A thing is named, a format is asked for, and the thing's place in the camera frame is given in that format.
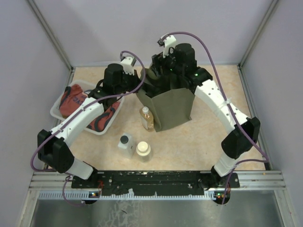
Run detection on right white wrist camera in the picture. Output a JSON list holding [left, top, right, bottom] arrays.
[[157, 34, 177, 58]]

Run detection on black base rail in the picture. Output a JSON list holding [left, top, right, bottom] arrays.
[[71, 170, 240, 196]]

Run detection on green canvas bag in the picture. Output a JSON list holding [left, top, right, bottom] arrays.
[[135, 67, 195, 133]]

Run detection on purple cable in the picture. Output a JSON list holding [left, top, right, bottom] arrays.
[[30, 50, 146, 206], [158, 32, 269, 206]]

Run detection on clear bottle black cap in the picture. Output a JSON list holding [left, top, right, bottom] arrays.
[[118, 133, 136, 159]]

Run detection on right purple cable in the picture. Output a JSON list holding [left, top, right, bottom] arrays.
[[158, 32, 269, 206]]

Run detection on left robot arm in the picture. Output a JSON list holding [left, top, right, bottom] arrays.
[[36, 63, 146, 188]]

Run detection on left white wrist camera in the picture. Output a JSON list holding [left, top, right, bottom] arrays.
[[120, 56, 136, 75]]

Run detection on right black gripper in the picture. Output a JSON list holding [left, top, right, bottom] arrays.
[[151, 46, 184, 78]]

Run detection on white toothed cable duct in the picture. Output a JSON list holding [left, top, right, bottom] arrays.
[[38, 189, 224, 201]]

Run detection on white plastic bin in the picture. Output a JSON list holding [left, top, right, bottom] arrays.
[[50, 80, 124, 135]]

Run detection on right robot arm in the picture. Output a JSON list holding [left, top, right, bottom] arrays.
[[148, 43, 260, 187]]

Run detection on beige bottle white cap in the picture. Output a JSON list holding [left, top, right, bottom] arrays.
[[136, 141, 152, 162]]

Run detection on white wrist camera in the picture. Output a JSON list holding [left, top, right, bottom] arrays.
[[157, 34, 177, 58], [120, 56, 136, 75]]

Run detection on amber liquid clear bottle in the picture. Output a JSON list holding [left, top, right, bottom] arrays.
[[140, 106, 154, 131]]

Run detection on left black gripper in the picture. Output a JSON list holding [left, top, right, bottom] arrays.
[[115, 68, 144, 96]]

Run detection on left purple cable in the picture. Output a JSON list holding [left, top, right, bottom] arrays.
[[30, 50, 146, 206]]

